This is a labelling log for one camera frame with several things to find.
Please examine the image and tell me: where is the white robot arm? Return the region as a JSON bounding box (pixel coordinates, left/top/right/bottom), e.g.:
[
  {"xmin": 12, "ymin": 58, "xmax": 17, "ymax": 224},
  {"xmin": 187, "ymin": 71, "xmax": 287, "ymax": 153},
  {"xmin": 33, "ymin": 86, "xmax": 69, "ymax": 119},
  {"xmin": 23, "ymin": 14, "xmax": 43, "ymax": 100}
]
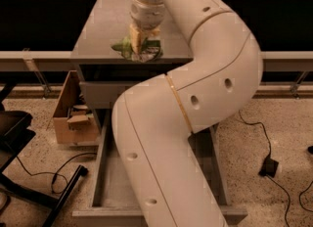
[{"xmin": 112, "ymin": 0, "xmax": 263, "ymax": 227}]

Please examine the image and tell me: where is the green jalapeno chip bag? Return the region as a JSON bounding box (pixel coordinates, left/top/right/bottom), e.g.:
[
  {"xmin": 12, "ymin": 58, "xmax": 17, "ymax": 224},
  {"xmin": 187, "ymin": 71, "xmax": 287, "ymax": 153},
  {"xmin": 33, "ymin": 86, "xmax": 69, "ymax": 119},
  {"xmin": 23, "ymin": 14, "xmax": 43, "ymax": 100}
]
[{"xmin": 111, "ymin": 36, "xmax": 162, "ymax": 63}]

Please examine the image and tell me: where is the cardboard box with scraps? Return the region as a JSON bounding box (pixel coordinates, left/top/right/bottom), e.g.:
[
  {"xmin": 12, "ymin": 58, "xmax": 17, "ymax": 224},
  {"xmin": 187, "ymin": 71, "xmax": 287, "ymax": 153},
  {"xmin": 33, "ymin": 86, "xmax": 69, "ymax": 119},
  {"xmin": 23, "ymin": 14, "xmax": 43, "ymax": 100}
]
[{"xmin": 53, "ymin": 71, "xmax": 99, "ymax": 144}]

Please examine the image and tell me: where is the black office chair base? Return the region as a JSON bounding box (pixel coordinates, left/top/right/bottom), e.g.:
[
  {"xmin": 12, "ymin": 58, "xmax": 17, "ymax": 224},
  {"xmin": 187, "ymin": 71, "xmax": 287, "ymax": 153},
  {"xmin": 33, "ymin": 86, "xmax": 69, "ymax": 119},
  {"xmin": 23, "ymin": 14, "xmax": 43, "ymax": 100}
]
[{"xmin": 0, "ymin": 86, "xmax": 95, "ymax": 227}]

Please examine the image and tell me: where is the closed grey upper drawer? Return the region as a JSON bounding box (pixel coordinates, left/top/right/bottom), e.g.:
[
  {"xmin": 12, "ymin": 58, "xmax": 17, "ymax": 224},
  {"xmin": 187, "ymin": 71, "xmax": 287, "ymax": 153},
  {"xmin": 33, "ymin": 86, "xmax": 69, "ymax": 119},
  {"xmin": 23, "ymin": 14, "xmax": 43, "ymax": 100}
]
[{"xmin": 79, "ymin": 81, "xmax": 135, "ymax": 109}]

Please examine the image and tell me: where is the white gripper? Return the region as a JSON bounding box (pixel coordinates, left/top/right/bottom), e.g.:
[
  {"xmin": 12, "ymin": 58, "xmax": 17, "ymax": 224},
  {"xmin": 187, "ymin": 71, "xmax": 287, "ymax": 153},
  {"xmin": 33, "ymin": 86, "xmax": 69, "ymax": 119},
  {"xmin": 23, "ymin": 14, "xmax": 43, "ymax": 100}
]
[{"xmin": 129, "ymin": 0, "xmax": 165, "ymax": 54}]

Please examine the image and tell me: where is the open grey middle drawer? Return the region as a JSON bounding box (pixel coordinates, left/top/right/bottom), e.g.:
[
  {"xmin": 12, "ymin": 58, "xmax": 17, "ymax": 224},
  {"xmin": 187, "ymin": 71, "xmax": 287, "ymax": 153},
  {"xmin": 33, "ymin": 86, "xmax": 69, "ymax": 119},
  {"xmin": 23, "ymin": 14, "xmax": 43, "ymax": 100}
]
[{"xmin": 73, "ymin": 109, "xmax": 247, "ymax": 227}]

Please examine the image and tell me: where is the grey metal rail frame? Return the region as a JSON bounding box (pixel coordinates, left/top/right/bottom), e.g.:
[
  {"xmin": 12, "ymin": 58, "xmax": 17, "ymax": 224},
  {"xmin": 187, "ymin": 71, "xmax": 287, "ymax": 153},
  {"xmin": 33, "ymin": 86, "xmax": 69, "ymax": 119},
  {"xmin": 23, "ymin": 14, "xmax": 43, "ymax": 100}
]
[{"xmin": 0, "ymin": 0, "xmax": 313, "ymax": 99}]

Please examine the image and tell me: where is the black cable at right edge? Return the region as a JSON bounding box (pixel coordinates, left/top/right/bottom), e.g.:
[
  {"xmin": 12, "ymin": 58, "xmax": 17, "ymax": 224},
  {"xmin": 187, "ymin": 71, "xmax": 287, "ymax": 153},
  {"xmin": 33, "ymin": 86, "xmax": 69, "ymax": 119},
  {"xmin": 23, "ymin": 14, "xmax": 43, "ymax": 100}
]
[{"xmin": 298, "ymin": 180, "xmax": 313, "ymax": 213}]

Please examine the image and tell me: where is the black cable on floor left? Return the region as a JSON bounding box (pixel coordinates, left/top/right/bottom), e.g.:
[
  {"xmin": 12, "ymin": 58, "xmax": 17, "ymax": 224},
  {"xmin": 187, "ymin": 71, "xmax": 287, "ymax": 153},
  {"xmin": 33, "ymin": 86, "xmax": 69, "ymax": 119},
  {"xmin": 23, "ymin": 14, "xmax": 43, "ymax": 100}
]
[{"xmin": 14, "ymin": 152, "xmax": 97, "ymax": 196}]

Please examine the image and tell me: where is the grey drawer cabinet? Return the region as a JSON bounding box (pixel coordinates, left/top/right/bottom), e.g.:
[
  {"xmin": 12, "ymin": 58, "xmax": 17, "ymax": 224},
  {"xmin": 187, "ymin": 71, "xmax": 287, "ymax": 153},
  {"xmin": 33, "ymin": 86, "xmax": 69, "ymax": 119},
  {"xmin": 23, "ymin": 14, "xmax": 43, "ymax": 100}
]
[{"xmin": 68, "ymin": 0, "xmax": 245, "ymax": 134}]

